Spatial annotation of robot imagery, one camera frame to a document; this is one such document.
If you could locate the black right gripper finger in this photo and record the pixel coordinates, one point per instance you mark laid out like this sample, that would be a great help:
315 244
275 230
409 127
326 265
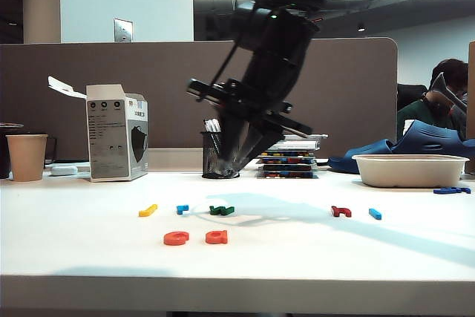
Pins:
232 142
259 144

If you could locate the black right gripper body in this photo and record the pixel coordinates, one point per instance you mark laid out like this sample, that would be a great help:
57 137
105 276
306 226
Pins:
259 109

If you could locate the blue r letter magnet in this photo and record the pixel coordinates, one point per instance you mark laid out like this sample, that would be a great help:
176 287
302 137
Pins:
182 208

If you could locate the red a letter magnet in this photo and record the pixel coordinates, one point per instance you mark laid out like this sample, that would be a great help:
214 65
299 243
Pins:
215 237

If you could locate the red c letter magnet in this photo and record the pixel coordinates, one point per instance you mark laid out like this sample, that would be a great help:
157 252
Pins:
170 239

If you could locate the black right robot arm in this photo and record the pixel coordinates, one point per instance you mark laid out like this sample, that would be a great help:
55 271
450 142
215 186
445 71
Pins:
282 53

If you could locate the teal magnet letter card pack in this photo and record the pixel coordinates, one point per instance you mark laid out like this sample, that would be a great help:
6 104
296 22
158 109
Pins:
289 168
289 154

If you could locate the green w letter magnet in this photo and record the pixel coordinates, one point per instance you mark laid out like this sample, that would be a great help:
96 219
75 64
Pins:
222 211

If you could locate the dark red h letter magnet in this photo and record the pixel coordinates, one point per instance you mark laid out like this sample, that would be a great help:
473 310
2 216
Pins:
339 212

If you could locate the yellow j letter magnet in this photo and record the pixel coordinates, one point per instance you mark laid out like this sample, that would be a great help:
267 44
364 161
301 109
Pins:
147 211

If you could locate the blue l letter magnet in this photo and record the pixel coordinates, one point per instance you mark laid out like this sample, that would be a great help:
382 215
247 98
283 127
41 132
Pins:
375 214

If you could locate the blue hooked letter magnet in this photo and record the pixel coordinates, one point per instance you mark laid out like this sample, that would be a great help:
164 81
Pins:
445 191

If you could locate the blue g letter magnet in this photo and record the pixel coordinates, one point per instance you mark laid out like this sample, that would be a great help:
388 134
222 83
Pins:
464 189

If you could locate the clear ballpoint pen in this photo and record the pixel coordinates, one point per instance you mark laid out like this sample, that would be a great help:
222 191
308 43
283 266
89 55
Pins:
217 125
208 125

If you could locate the black mesh pen holder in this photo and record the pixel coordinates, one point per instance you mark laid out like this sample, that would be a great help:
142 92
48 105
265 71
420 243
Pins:
211 157

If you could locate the navy blue foam slipper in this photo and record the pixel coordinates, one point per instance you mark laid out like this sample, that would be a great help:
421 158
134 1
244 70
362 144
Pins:
430 139
356 157

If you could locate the white grey mask box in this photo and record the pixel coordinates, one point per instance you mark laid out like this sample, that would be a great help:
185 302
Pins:
111 135

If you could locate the black office chair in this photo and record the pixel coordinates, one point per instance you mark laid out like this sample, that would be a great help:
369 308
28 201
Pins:
410 96

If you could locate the beige pulp bowl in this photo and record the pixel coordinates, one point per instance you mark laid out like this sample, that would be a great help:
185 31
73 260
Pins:
408 172

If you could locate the seated person in green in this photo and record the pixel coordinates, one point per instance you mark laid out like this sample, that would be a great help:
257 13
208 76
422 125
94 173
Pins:
419 113

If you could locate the white computer mouse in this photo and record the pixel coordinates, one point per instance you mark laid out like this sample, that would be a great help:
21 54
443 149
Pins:
64 170

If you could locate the brown fabric desk partition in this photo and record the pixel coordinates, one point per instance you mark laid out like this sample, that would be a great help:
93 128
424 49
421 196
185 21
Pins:
74 64

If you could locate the brown paper cup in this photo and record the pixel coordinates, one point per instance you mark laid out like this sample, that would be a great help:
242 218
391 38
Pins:
26 157

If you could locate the black wrist depth camera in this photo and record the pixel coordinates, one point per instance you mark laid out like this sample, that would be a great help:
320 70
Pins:
206 90

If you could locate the metal wall switch plate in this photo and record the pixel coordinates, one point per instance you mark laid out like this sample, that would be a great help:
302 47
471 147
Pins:
123 30

